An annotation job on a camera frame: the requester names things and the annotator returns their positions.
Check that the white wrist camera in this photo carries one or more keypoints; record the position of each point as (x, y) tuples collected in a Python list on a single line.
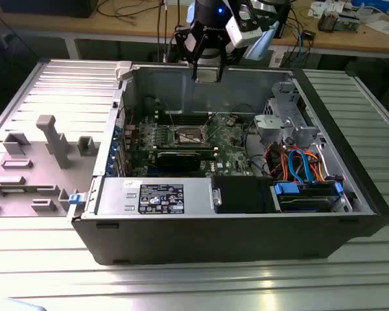
[(243, 32)]

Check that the white paper sheets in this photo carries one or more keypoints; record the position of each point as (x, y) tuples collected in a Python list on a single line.
[(385, 27)]

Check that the RAM slot white clips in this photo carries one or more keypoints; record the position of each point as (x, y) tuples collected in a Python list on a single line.
[(184, 113), (184, 119)]

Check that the small black adapter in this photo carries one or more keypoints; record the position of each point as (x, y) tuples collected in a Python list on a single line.
[(309, 35)]

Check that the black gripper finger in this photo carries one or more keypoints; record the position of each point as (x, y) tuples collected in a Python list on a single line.
[(229, 55), (185, 45)]

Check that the silver coin battery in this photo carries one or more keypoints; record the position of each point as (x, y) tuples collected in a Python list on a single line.
[(231, 122)]

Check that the silver disk bay cage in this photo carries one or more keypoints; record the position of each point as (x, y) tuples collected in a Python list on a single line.
[(280, 124)]

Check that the green motherboard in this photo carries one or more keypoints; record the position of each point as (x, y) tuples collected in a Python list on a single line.
[(228, 155)]

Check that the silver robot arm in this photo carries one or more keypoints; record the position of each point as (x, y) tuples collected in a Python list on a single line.
[(261, 43)]

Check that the black PC case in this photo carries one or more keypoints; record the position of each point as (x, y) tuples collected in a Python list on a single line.
[(214, 239)]

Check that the black graphics card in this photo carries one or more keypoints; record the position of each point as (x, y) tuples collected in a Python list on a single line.
[(178, 162)]

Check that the wooden desk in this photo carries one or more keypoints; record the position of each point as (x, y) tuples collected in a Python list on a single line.
[(94, 26)]

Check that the silver power supply unit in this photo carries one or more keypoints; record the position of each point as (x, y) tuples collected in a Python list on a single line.
[(116, 197)]

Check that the black computer box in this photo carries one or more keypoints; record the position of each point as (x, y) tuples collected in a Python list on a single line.
[(52, 8)]

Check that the blue case latch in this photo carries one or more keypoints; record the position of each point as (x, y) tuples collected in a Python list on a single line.
[(76, 199)]

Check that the CPU socket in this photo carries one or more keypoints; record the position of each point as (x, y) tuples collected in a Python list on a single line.
[(188, 136)]

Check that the hard disk blue carrier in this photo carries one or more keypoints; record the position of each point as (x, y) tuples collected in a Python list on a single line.
[(287, 189)]

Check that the metal heatsink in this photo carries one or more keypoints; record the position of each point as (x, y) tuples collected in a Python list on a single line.
[(327, 22)]

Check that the grey parts rack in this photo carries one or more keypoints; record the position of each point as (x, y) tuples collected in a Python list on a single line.
[(35, 181)]

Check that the blue card retainer clip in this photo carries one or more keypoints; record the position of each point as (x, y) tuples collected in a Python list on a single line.
[(117, 131), (114, 150), (109, 168)]

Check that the black drive cover box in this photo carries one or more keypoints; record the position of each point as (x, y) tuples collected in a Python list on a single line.
[(240, 194)]

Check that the metal locking lever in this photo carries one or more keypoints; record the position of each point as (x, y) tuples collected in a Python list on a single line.
[(172, 120), (212, 119)]

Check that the black upright box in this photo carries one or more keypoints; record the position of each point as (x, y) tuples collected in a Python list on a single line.
[(283, 22)]

